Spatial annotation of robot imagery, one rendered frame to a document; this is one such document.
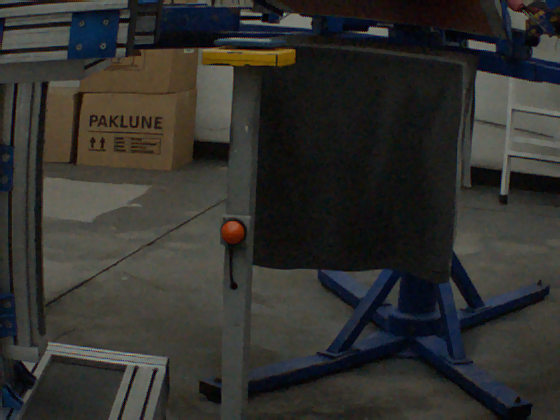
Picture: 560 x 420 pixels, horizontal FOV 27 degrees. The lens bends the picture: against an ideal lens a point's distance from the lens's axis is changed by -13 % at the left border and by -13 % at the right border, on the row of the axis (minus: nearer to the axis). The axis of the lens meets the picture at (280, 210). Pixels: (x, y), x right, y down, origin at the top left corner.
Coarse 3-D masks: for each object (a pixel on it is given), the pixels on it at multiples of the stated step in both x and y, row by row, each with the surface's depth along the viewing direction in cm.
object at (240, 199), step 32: (224, 64) 206; (256, 64) 205; (288, 64) 212; (256, 96) 211; (256, 128) 213; (256, 160) 215; (224, 256) 216; (224, 288) 217; (224, 320) 218; (224, 352) 219; (224, 384) 220; (224, 416) 221
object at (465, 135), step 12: (468, 60) 247; (468, 72) 244; (468, 84) 248; (468, 96) 249; (468, 108) 256; (468, 120) 259; (468, 132) 261; (468, 144) 261; (468, 156) 261; (468, 168) 262; (468, 180) 262; (456, 192) 244; (456, 204) 245; (456, 216) 246; (456, 228) 247
